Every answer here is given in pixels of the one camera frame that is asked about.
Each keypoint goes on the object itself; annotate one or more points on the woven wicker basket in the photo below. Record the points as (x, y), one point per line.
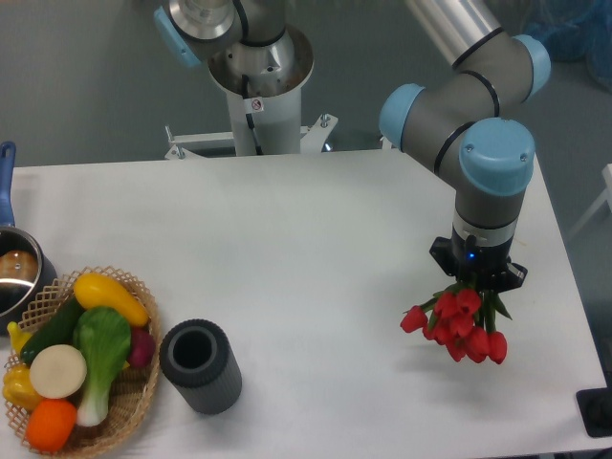
(131, 393)

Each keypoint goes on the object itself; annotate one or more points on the black device at table edge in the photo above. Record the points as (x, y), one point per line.
(595, 411)

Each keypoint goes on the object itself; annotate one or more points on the green bok choy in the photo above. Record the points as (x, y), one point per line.
(103, 337)

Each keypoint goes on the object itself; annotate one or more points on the blue plastic bag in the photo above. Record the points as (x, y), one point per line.
(573, 31)

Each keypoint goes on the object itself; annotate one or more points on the yellow bell pepper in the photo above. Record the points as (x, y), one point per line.
(18, 388)

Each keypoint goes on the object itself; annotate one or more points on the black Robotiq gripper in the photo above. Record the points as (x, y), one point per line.
(485, 268)

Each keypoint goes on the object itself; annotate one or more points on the white furniture leg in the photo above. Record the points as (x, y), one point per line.
(603, 199)

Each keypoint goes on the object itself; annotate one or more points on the yellow squash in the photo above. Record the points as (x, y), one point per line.
(94, 290)

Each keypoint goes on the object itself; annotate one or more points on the white round radish slice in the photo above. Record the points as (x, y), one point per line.
(58, 371)

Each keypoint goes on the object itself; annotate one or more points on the dark green cucumber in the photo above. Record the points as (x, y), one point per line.
(57, 330)

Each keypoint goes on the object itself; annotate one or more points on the red tulip bouquet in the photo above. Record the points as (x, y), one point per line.
(463, 320)

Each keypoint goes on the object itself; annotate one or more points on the dark grey ribbed vase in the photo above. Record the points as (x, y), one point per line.
(197, 358)

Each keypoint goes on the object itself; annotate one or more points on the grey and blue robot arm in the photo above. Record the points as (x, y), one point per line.
(457, 131)

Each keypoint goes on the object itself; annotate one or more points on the yellow banana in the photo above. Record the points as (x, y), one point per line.
(18, 337)

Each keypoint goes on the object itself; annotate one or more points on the blue handled saucepan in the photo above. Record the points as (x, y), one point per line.
(25, 269)

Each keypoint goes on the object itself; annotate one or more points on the purple red radish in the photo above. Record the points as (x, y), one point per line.
(142, 349)

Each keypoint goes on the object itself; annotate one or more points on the orange fruit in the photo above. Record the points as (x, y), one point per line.
(51, 425)

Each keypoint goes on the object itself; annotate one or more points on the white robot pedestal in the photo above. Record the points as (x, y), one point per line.
(263, 89)

